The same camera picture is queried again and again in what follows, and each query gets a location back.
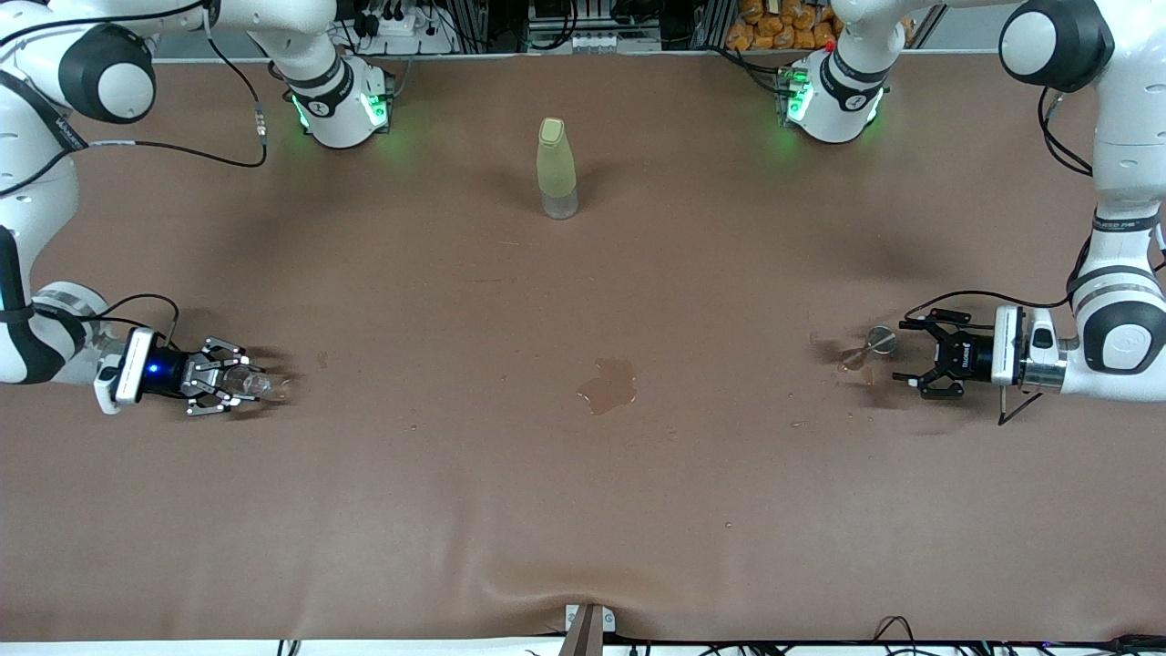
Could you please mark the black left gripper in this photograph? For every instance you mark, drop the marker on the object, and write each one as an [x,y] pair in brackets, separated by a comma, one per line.
[970,355]

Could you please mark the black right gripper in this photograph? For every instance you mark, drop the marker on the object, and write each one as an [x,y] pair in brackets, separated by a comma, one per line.
[168,374]

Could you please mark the clear glass shaker cup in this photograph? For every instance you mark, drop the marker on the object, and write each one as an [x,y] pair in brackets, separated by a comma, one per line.
[260,387]

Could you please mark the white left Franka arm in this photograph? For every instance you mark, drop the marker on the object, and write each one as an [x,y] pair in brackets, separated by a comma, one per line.
[1130,137]

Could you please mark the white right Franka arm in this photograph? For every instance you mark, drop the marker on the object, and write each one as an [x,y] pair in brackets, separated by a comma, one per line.
[18,182]

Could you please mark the brown leather table mat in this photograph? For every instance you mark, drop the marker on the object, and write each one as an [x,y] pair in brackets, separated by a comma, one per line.
[455,510]

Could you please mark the large brown liquid puddle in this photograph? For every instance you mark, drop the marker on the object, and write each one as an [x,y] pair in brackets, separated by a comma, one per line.
[606,387]

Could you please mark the orange packaged snacks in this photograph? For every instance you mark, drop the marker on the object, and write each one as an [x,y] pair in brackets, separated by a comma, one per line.
[774,27]

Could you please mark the white power strip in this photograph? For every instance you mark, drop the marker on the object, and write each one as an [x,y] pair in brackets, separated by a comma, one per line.
[401,23]

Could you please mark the yellow-green frosted bottle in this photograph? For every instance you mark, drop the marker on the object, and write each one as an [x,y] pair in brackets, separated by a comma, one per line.
[556,169]

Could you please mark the metal table edge bracket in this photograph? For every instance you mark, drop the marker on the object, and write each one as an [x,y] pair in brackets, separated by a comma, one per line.
[588,638]

